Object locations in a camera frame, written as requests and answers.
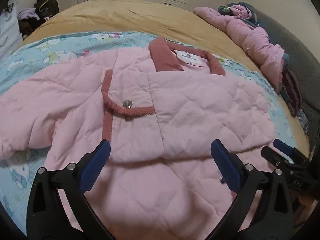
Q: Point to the purple clothes pile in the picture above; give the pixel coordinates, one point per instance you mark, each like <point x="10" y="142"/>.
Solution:
<point x="28" y="13"/>

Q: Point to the dark handbag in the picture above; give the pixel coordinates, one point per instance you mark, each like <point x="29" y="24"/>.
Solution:
<point x="46" y="7"/>

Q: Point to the dark brown bag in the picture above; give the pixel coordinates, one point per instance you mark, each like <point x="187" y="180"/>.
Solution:
<point x="30" y="27"/>

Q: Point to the pink duvet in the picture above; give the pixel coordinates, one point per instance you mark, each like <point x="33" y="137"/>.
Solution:
<point x="250" y="37"/>

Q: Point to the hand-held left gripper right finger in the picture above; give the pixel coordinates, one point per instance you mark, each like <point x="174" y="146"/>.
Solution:
<point x="226" y="165"/>

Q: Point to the grey padded headboard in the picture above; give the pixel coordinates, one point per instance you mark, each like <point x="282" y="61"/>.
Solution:
<point x="295" y="37"/>

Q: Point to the dark striped clothing pile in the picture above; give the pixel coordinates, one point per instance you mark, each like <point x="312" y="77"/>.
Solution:
<point x="292" y="90"/>

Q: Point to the bed with tan sheet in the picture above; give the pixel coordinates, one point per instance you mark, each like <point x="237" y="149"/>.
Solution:
<point x="150" y="17"/>

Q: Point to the white dresser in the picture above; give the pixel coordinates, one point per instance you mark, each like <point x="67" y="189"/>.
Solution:
<point x="8" y="30"/>

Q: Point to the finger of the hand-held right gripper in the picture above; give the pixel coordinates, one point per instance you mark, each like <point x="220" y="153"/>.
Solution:
<point x="283" y="148"/>
<point x="271" y="155"/>

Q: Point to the small dark object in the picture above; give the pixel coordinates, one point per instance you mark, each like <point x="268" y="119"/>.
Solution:
<point x="10" y="7"/>

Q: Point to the pink quilted jacket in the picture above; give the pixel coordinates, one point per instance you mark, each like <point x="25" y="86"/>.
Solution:
<point x="187" y="105"/>

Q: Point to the blue cartoon printed blanket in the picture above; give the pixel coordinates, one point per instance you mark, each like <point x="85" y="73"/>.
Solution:
<point x="50" y="45"/>

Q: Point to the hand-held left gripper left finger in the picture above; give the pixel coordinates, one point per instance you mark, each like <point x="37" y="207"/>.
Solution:
<point x="96" y="162"/>

